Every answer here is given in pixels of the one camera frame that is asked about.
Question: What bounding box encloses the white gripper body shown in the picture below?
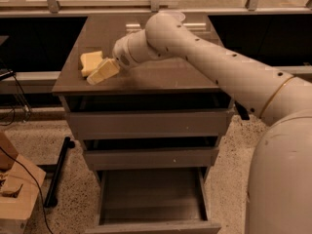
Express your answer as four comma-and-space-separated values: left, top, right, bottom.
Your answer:
112, 30, 163, 69

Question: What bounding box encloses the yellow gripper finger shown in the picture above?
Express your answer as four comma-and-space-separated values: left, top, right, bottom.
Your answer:
87, 58, 120, 85

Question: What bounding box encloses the yellow sponge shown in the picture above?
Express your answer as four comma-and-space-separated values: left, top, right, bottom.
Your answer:
80, 51, 103, 77

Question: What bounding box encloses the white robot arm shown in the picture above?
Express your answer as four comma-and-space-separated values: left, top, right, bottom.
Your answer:
112, 13, 312, 234

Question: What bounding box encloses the grey drawer cabinet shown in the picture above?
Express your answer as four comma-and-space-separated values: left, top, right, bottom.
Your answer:
53, 16, 234, 234

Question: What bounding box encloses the grey top drawer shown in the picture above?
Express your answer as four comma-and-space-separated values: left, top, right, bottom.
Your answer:
67, 109, 234, 140

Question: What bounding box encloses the grey open bottom drawer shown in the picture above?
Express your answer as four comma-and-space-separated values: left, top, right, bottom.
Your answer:
85, 168, 220, 234

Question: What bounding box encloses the white ceramic bowl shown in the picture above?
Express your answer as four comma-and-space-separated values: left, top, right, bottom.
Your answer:
162, 11, 185, 22

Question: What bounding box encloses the black bar behind cabinet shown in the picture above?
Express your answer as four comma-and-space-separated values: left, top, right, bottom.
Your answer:
235, 101, 250, 121

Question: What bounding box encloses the wooden box stack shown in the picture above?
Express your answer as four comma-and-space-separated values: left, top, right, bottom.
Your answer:
0, 132, 46, 234

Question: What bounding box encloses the black metal stand leg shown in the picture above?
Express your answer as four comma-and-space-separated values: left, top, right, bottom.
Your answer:
40, 136, 75, 208

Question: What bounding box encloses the black cable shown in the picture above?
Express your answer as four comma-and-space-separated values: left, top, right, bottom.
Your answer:
0, 145, 55, 234

